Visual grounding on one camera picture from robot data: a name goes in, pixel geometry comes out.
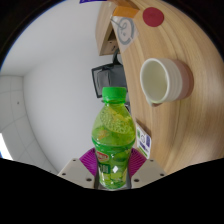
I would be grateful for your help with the flat round red coaster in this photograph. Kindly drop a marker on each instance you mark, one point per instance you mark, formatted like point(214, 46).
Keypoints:
point(153, 16)

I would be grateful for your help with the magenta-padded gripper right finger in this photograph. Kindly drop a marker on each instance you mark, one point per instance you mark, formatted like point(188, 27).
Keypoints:
point(150, 171)

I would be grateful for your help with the white and brown mug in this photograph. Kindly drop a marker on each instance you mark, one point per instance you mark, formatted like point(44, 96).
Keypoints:
point(173, 80)

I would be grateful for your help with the rectangular ceiling light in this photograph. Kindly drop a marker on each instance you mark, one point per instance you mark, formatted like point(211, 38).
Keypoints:
point(4, 148)

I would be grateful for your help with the green drink bottle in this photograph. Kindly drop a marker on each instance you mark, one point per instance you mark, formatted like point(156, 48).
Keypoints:
point(113, 143)

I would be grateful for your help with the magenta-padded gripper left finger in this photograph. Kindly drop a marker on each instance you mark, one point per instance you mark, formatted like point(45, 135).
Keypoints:
point(75, 171)

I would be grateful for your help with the wooden side desk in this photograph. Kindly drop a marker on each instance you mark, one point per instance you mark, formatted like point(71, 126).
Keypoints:
point(105, 30)

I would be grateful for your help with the white green purple leaflet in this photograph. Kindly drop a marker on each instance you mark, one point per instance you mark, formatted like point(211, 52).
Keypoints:
point(144, 141)

